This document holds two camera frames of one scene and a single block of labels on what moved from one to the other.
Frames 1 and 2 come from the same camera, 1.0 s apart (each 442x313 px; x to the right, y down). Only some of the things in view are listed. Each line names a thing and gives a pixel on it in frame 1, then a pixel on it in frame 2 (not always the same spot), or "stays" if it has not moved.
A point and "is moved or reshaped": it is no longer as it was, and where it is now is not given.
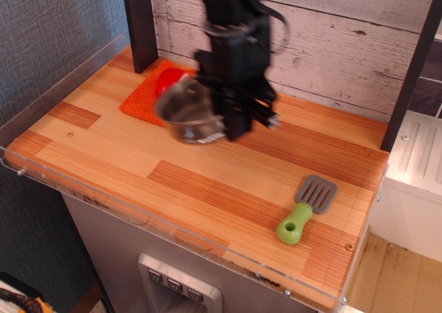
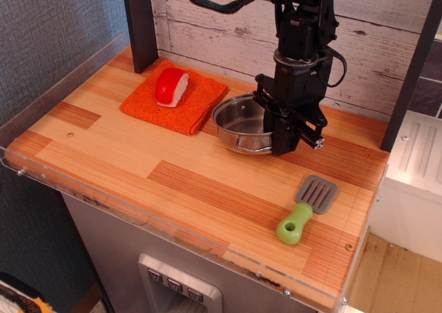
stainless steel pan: [188, 108] is moved or reshaped
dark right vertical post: [413, 68] stays
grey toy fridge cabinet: [143, 267] stays
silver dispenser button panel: [167, 289] stays
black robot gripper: [235, 70] → [293, 99]
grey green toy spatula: [314, 194] stays
